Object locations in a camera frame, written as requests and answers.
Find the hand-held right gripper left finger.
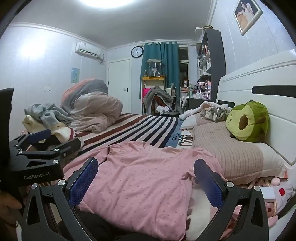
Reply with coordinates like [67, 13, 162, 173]
[21, 157, 99, 241]

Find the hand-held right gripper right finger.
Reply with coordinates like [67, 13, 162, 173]
[193, 159, 270, 241]

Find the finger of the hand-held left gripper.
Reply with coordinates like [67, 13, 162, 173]
[9, 129, 52, 153]
[14, 138, 85, 168]

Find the pink dotted shirt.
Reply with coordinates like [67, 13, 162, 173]
[66, 141, 232, 240]

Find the clothes pile on chair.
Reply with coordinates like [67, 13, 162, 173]
[143, 86, 174, 114]

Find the person's left hand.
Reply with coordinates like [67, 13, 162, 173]
[0, 191, 23, 232]

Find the cream cloth pile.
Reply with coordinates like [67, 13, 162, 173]
[22, 115, 80, 144]

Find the grey garment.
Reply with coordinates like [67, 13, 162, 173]
[24, 103, 74, 127]

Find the beige ribbed pillow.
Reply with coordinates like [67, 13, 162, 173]
[192, 124, 288, 186]

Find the beige grey duvet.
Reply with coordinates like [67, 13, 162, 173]
[60, 79, 123, 133]

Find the blue printed bedsheet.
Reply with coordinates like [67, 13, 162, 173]
[165, 126, 197, 149]

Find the small white box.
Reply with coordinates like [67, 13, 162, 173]
[259, 186, 275, 202]

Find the grey patterned cloth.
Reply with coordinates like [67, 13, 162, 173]
[201, 107, 234, 123]

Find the striped blanket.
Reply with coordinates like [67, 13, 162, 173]
[62, 113, 183, 163]

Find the white fluffy blanket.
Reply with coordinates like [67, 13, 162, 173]
[179, 101, 232, 130]

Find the pink printed blanket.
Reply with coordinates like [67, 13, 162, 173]
[185, 174, 294, 240]

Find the green avocado plush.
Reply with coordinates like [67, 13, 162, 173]
[226, 100, 270, 143]

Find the white door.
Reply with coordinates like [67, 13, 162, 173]
[107, 59, 131, 114]

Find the dark dressing table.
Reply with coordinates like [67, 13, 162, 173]
[185, 96, 218, 109]

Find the row of cosmetics bottles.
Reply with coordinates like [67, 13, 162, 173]
[190, 81, 213, 99]

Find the white air conditioner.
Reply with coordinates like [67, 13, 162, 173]
[75, 41, 105, 62]

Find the mannequin head with wig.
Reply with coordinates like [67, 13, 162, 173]
[181, 77, 190, 93]

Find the yellow wooden rack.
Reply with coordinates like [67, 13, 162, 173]
[141, 76, 166, 115]

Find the glass display case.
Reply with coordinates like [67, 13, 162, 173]
[147, 59, 162, 77]

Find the window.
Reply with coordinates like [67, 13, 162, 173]
[179, 46, 189, 86]

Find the teal curtain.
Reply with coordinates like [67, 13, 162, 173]
[140, 41, 180, 114]

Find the white headboard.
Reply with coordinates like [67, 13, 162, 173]
[217, 50, 296, 172]

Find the ceiling light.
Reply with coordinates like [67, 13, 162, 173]
[76, 0, 130, 10]

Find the framed photo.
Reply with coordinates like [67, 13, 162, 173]
[232, 0, 264, 36]

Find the black wall clock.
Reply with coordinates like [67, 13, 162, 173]
[131, 46, 144, 58]

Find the dark wall shelf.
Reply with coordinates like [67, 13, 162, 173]
[195, 25, 226, 102]

